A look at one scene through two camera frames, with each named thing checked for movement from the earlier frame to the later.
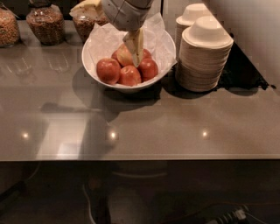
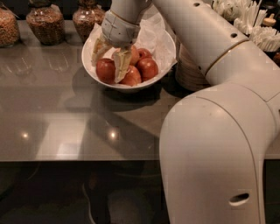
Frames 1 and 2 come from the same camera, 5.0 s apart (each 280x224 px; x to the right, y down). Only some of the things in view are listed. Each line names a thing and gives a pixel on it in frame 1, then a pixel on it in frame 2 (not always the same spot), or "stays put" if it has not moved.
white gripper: (122, 15) → (119, 31)
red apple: (108, 71) stays put
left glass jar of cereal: (10, 32) stays put
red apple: (146, 54) stays put
